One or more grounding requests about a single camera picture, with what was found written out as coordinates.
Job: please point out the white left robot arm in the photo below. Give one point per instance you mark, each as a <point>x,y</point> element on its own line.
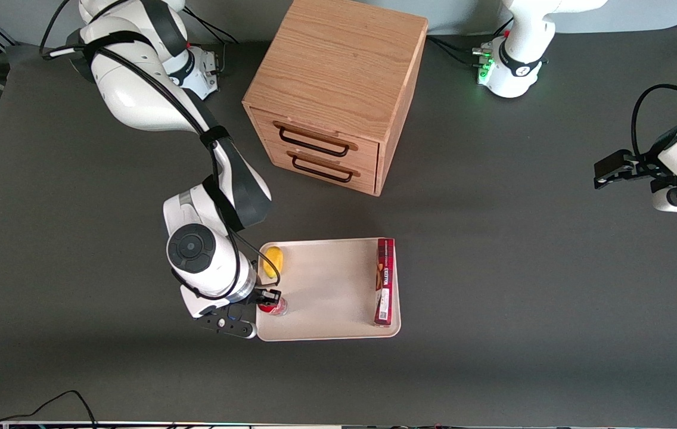
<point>520,53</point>

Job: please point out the red coke bottle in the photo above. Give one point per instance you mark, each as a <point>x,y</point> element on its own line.
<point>279,307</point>

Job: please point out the wooden drawer cabinet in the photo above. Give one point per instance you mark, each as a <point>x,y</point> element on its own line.
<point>344,65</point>

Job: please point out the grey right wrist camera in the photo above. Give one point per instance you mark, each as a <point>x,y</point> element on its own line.
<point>228,326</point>

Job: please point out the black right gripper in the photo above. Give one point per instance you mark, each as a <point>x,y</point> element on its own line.
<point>265,295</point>

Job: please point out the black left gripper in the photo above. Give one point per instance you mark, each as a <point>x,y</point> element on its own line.
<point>646,162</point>

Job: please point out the beige plastic tray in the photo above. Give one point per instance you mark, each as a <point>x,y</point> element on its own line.
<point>326,298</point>

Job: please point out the red snack box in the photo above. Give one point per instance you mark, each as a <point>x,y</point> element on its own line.
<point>385,280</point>

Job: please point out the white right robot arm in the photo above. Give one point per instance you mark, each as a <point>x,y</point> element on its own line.
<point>154,101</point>

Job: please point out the yellow lemon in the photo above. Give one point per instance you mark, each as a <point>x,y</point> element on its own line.
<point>275,259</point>

